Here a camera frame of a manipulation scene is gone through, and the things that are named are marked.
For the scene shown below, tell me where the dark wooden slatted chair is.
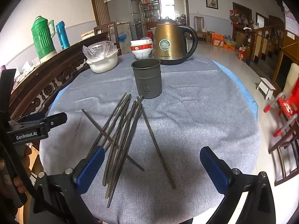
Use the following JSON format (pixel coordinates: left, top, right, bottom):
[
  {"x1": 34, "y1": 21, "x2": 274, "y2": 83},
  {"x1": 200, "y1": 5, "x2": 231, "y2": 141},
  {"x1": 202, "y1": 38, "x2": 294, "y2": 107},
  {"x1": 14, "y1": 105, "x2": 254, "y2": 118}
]
[{"x1": 268, "y1": 114, "x2": 299, "y2": 186}]

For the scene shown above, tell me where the orange cardboard box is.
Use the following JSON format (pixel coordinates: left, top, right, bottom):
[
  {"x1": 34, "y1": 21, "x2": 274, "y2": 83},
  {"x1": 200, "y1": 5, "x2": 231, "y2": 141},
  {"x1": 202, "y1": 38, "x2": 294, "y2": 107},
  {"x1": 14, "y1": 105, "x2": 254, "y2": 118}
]
[{"x1": 211, "y1": 32, "x2": 225, "y2": 46}]

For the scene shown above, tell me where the brown wooden door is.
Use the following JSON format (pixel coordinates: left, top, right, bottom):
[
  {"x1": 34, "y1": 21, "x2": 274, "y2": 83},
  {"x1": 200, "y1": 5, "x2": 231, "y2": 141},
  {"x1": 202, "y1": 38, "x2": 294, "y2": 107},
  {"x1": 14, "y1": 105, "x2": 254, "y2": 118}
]
[{"x1": 88, "y1": 0, "x2": 120, "y2": 27}]

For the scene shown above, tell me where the red plastic chair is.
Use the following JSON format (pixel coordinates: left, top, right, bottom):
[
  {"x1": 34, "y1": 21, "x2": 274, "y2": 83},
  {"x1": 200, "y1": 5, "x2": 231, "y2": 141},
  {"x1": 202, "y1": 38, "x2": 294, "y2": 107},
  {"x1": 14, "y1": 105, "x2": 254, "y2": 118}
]
[{"x1": 263, "y1": 75, "x2": 299, "y2": 138}]

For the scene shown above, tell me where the pile of dark chopsticks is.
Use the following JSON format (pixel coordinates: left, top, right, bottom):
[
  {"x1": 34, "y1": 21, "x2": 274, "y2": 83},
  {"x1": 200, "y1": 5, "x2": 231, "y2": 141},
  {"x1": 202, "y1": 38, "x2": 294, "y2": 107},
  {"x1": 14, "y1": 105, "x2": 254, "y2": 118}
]
[{"x1": 82, "y1": 93, "x2": 176, "y2": 209}]

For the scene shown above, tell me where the blue cloth under tablecloth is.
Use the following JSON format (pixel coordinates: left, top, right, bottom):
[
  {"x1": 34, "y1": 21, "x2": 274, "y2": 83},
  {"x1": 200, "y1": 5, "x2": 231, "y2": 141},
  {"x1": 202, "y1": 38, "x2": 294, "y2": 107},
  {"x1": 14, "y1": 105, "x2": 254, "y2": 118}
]
[{"x1": 212, "y1": 60, "x2": 259, "y2": 115}]

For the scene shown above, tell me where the red white package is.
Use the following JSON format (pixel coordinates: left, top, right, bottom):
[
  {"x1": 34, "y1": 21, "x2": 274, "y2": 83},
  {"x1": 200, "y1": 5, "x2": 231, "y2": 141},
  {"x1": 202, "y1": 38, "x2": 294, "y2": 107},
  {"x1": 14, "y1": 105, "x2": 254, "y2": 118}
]
[{"x1": 238, "y1": 46, "x2": 248, "y2": 60}]

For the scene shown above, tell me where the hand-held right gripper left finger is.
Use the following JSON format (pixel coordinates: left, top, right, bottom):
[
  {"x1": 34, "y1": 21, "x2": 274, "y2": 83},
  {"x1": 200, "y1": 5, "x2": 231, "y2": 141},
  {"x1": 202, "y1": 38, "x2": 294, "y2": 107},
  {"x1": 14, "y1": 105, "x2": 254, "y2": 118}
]
[{"x1": 33, "y1": 146, "x2": 105, "y2": 224}]

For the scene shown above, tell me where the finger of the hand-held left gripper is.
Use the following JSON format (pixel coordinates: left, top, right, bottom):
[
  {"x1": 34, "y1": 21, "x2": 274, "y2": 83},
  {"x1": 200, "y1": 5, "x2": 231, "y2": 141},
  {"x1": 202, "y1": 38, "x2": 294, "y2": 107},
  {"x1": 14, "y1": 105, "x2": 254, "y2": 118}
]
[{"x1": 9, "y1": 112, "x2": 68, "y2": 131}]

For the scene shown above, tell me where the small white stool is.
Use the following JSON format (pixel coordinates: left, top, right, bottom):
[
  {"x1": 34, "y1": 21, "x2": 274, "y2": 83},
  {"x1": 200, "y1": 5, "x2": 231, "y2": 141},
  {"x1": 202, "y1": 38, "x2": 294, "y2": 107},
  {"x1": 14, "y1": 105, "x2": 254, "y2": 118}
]
[{"x1": 256, "y1": 77, "x2": 277, "y2": 100}]

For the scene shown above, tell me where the white appliance blue print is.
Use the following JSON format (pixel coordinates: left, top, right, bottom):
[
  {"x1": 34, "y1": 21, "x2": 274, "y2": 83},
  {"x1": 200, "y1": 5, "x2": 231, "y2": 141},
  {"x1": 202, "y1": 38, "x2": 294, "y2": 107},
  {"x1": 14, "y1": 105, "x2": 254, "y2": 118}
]
[{"x1": 116, "y1": 22, "x2": 132, "y2": 55}]

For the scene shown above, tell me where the grey tablecloth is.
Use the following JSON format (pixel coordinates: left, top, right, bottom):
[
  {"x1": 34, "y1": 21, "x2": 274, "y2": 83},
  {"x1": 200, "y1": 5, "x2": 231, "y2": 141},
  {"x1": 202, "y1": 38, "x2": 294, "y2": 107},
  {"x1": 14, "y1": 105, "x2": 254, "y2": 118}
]
[{"x1": 39, "y1": 53, "x2": 261, "y2": 224}]

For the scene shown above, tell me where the wooden stair railing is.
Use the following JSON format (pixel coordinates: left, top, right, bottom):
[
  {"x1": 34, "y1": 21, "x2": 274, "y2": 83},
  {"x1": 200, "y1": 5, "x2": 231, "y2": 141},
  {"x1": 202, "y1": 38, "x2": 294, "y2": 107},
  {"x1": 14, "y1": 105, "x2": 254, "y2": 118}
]
[{"x1": 247, "y1": 20, "x2": 285, "y2": 63}]

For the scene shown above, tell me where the glass door display cabinet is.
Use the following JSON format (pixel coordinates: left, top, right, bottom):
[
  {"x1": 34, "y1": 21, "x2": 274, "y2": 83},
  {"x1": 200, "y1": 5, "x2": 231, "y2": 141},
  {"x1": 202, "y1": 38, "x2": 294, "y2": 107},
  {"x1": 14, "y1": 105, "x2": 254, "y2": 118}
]
[{"x1": 137, "y1": 0, "x2": 189, "y2": 29}]

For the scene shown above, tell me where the brown wooden chair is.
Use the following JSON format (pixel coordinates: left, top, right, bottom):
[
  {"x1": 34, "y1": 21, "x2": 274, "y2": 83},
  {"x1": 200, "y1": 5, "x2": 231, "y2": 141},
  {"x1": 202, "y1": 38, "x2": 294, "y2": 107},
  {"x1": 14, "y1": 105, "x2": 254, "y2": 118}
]
[{"x1": 93, "y1": 21, "x2": 118, "y2": 43}]

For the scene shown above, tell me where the carved wooden bench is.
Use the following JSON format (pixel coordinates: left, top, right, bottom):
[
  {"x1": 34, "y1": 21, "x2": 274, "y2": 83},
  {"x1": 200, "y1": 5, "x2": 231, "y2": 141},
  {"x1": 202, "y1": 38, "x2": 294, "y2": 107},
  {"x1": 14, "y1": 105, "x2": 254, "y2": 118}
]
[{"x1": 9, "y1": 31, "x2": 118, "y2": 120}]

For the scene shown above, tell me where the gold electric kettle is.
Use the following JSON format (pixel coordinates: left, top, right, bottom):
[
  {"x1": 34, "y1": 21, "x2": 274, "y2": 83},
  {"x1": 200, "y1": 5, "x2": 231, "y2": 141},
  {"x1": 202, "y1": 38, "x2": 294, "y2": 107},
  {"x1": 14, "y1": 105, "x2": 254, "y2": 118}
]
[{"x1": 153, "y1": 16, "x2": 198, "y2": 65}]

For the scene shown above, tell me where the person's left hand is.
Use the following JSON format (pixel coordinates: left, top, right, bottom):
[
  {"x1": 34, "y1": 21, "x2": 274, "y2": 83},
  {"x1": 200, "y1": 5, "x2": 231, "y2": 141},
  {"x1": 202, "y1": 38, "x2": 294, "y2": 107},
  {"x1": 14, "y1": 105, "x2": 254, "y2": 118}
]
[{"x1": 13, "y1": 145, "x2": 32, "y2": 194}]

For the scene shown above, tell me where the white bowl red band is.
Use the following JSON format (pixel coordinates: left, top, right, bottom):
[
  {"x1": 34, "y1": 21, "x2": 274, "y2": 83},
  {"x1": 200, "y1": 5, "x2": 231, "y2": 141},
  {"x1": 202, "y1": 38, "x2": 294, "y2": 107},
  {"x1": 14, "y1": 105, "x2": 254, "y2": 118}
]
[{"x1": 131, "y1": 45, "x2": 154, "y2": 52}]

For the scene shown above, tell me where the grey metal chopstick holder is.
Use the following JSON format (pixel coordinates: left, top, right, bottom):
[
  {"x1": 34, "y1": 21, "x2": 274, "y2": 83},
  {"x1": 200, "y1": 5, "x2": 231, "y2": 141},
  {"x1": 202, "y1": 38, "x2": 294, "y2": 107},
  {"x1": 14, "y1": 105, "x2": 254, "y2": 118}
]
[{"x1": 131, "y1": 59, "x2": 162, "y2": 99}]

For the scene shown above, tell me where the wall calendar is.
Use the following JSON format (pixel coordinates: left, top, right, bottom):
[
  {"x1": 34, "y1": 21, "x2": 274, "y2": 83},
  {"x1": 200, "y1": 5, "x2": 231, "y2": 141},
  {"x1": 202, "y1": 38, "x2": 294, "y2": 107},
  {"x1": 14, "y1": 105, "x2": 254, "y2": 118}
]
[{"x1": 281, "y1": 1, "x2": 299, "y2": 37}]

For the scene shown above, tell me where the wooden dining chair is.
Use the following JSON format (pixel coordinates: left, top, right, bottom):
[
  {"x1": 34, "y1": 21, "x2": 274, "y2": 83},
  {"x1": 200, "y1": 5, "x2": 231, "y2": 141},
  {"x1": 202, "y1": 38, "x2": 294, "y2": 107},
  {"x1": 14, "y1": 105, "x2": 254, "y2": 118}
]
[{"x1": 194, "y1": 16, "x2": 208, "y2": 44}]

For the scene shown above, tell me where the white plastic basin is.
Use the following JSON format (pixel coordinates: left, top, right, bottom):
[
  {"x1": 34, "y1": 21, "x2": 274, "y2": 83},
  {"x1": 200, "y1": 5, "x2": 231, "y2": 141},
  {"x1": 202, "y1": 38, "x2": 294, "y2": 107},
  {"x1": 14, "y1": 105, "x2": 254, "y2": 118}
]
[{"x1": 86, "y1": 51, "x2": 118, "y2": 74}]

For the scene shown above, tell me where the blue thermos flask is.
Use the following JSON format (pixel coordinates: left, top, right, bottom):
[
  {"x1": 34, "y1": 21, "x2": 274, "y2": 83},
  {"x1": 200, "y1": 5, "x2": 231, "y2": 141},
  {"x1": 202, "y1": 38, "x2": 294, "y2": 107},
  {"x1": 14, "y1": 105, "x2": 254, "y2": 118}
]
[{"x1": 56, "y1": 21, "x2": 71, "y2": 50}]

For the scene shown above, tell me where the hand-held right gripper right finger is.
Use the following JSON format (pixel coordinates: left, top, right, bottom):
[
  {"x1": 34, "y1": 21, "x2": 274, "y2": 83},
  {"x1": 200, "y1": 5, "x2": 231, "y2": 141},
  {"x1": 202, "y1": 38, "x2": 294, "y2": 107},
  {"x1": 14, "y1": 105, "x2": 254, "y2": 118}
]
[{"x1": 200, "y1": 146, "x2": 277, "y2": 224}]

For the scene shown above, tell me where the green thermos flask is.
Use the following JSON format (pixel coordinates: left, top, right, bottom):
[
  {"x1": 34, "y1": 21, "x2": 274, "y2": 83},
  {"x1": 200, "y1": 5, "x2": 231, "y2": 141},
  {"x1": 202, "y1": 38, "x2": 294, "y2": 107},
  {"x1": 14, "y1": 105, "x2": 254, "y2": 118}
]
[{"x1": 31, "y1": 16, "x2": 57, "y2": 60}]

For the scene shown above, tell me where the silver refrigerator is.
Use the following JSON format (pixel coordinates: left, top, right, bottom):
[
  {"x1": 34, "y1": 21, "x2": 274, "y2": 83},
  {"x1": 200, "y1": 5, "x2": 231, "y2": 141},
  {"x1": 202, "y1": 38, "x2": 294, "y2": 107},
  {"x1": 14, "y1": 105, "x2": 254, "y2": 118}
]
[{"x1": 106, "y1": 0, "x2": 139, "y2": 41}]

